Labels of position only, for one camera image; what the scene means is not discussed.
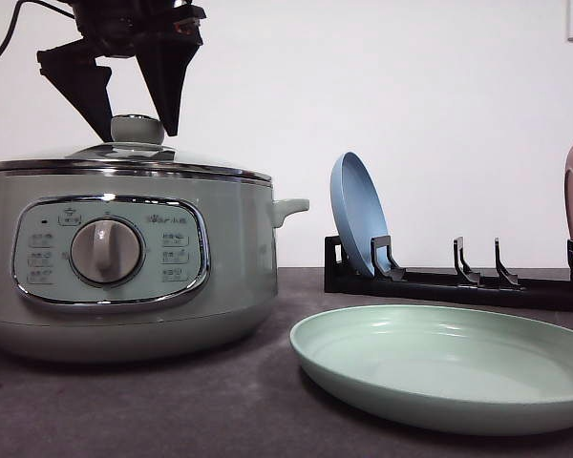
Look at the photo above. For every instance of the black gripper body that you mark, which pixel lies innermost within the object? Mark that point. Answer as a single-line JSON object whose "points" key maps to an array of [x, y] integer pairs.
{"points": [[133, 27]]}

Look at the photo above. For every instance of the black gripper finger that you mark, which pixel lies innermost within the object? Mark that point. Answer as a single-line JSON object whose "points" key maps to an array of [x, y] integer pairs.
{"points": [[165, 58], [73, 70]]}

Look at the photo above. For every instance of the glass steamer lid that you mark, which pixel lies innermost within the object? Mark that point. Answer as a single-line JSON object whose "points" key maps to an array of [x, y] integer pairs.
{"points": [[137, 145]]}

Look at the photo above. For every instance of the green plate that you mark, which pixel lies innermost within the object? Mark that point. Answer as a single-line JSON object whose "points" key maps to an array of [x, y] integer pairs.
{"points": [[453, 368]]}

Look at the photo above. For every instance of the green electric steamer pot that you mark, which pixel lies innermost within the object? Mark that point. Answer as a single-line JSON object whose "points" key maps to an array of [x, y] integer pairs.
{"points": [[136, 261]]}

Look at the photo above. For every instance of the blue plate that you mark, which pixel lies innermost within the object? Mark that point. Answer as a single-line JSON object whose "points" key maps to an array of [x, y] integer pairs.
{"points": [[357, 210]]}

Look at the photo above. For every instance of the black plate rack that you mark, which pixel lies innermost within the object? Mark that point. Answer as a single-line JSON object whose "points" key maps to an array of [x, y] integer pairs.
{"points": [[465, 285]]}

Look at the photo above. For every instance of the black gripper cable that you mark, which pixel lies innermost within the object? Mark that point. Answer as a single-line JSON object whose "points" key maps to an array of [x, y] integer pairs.
{"points": [[17, 9]]}

